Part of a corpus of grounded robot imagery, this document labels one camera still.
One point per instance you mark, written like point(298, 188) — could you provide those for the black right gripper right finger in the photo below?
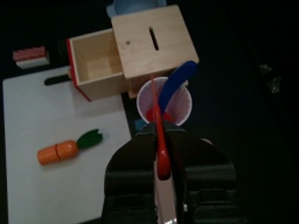
point(206, 180)

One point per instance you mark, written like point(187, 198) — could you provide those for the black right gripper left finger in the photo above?
point(128, 180)

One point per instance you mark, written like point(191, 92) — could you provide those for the red toy knife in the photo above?
point(163, 163)

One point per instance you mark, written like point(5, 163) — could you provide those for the toy carrot piece with leaves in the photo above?
point(68, 150)

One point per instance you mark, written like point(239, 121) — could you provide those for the orange toy carrot tip piece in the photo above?
point(48, 156)

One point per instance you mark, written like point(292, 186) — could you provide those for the small blue flat piece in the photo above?
point(140, 125)

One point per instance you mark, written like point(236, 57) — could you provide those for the red plastic cup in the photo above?
point(179, 102)

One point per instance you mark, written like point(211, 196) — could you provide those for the white cutting board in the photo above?
point(39, 110)

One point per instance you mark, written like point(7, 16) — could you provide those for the wooden drawer with red front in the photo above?
point(100, 84)

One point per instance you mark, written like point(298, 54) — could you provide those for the blue toy utensil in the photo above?
point(176, 78)

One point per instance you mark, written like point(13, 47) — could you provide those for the red striped nigiri sushi toy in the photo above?
point(31, 59)

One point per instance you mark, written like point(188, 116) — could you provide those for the wooden box with slot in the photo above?
point(175, 38)

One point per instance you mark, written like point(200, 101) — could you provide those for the blue toy pot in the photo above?
point(132, 5)

